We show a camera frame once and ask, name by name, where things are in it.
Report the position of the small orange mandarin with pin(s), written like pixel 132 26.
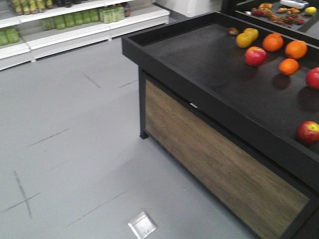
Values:
pixel 288 66

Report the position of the orange with knob left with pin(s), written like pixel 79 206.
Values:
pixel 273 42

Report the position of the yellow pear-apple rear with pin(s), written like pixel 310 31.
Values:
pixel 254 33

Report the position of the red apple front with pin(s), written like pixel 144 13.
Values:
pixel 308 132

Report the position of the red apple middle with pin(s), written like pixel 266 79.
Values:
pixel 312 78

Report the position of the yellow pear-apple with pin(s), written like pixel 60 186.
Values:
pixel 243 40
pixel 254 33

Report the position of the red apple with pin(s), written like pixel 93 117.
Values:
pixel 255 56
pixel 312 78
pixel 308 132

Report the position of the red apple far left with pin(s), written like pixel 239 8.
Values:
pixel 255 56

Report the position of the yellow pear-apple front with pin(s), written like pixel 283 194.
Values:
pixel 243 40

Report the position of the white store shelving unit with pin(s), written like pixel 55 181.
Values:
pixel 36 43

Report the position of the metal floor outlet cover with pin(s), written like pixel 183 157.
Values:
pixel 142 225

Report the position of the brown mushroom cap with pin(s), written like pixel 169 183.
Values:
pixel 232 31

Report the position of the black wooden produce stand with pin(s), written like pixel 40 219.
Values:
pixel 230 125

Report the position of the green drink bottle pack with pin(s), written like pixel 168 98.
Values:
pixel 109 14

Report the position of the orange with knob right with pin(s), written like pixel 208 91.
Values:
pixel 296 49

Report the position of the orange with knob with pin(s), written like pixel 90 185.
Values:
pixel 296 49
pixel 273 42

